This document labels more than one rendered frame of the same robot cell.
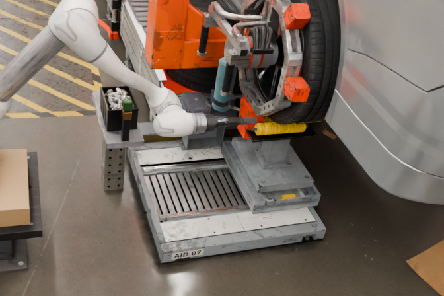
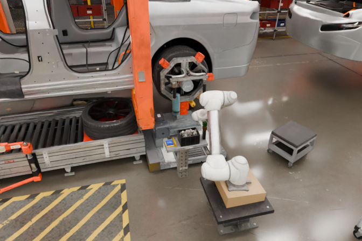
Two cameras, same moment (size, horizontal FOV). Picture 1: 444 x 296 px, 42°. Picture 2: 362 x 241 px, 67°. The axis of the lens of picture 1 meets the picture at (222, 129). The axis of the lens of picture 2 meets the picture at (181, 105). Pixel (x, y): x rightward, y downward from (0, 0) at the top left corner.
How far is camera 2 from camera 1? 331 cm
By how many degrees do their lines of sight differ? 66
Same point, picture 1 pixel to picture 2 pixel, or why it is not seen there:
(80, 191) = (189, 184)
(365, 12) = (218, 40)
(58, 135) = (145, 198)
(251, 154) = (178, 122)
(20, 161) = not seen: hidden behind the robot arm
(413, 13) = (238, 29)
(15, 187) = not seen: hidden behind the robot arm
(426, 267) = not seen: hidden behind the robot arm
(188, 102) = (163, 126)
